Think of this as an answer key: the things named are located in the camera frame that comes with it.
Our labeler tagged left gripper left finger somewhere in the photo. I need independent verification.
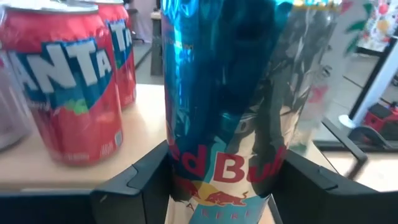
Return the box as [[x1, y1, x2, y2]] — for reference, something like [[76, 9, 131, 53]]
[[0, 139, 171, 224]]

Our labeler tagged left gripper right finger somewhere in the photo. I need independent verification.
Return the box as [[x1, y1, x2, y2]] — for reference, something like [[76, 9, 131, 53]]
[[269, 149, 398, 224]]

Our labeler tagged red Fanta can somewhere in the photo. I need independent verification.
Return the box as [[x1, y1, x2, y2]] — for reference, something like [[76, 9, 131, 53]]
[[0, 1, 124, 166], [95, 0, 137, 110]]

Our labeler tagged silver Diet Coke can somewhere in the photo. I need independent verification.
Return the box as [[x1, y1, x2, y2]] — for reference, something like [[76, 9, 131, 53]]
[[0, 49, 35, 152]]

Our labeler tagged blue silver Red Bull can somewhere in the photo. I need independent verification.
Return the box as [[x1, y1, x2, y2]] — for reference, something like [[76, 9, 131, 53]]
[[160, 0, 341, 224]]

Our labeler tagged black clamp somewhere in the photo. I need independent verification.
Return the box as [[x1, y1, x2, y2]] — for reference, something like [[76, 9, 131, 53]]
[[347, 125, 391, 149]]

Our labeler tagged red black tool box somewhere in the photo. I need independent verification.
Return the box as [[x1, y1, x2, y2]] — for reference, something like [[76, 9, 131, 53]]
[[362, 101, 398, 141]]

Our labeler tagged white stand with black pole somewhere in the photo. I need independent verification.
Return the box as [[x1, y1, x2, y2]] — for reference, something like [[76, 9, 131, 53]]
[[338, 37, 398, 129]]

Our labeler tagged floral patterned cloth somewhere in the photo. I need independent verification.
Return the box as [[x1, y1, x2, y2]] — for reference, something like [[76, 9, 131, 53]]
[[357, 0, 398, 53]]

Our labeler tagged black aluminium frame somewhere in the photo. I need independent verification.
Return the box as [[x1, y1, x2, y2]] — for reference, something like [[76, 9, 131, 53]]
[[313, 139, 398, 153]]

